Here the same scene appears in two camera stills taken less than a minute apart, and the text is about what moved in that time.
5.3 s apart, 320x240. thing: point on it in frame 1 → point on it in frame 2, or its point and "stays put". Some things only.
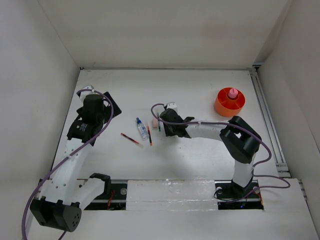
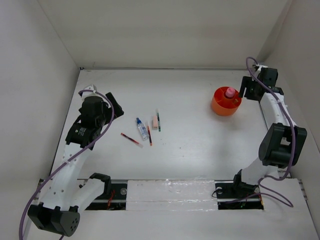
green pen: (159, 124) stays put
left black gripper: (116, 111) stays put
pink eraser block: (155, 123) stays put
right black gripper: (168, 131) → (247, 81)
